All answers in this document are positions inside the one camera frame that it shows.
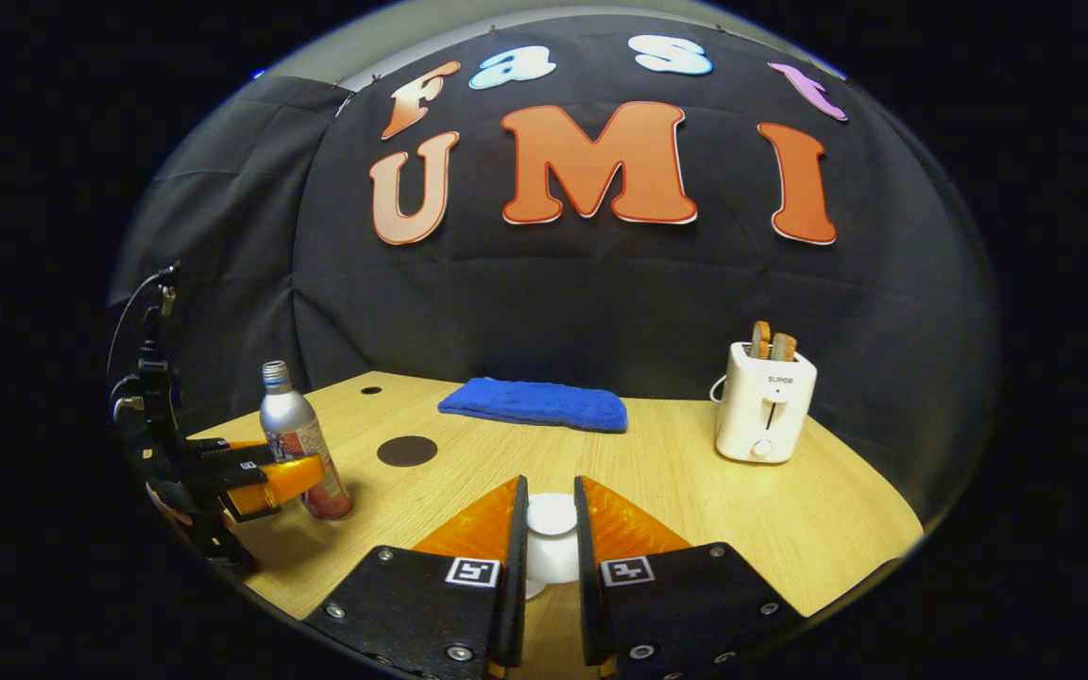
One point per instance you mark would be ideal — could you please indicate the brown bread slice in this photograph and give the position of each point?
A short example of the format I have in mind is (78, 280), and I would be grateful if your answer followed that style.
(784, 348)
(760, 340)

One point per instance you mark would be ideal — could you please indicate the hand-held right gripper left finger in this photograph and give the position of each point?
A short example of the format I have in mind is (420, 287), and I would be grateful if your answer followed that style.
(512, 604)

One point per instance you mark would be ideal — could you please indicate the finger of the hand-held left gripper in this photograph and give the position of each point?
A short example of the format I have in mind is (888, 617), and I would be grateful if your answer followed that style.
(223, 445)
(261, 477)

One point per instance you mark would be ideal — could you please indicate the black backdrop cloth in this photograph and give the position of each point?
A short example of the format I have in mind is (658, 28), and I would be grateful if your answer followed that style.
(582, 302)

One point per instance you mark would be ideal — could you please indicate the silver water bottle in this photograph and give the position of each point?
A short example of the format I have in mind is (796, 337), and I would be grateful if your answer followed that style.
(284, 416)

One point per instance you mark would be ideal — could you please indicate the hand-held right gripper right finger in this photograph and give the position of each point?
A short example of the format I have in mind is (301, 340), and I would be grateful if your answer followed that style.
(591, 604)

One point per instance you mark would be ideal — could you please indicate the blue towel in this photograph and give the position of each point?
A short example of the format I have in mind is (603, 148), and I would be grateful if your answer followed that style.
(535, 404)

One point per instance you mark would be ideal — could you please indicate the white toaster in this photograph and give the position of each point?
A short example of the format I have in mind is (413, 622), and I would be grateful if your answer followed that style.
(761, 416)

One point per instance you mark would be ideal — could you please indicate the dark round coaster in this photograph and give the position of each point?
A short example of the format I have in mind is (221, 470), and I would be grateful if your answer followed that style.
(407, 451)

